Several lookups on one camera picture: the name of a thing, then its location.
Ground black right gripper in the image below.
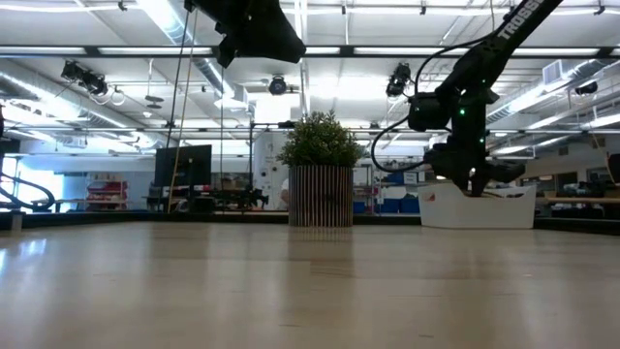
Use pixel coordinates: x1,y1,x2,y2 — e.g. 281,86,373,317
423,142,527,198

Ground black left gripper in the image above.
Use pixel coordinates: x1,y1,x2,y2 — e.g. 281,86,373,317
183,0,308,69

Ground white plastic basket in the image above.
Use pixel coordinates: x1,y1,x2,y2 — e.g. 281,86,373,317
417,181,538,230

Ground blue storage bins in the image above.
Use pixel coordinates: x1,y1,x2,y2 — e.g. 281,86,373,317
353,172,420,215

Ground wooden background desk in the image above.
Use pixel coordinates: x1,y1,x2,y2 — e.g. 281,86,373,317
544,193,620,206

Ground white background cabinet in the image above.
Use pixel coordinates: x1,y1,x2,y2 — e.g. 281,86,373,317
252,131,291,210

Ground potted plant in ribbed pot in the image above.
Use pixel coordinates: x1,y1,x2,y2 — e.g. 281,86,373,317
276,110,364,228

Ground black background monitor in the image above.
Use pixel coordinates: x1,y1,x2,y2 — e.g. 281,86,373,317
153,143,213,188

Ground red storage bins shelf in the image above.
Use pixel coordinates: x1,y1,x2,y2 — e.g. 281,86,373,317
85,179,130,210

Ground yellow hanging cable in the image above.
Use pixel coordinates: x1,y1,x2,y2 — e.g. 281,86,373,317
167,9,200,214

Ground long black cable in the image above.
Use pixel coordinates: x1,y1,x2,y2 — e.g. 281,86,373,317
164,9,192,147

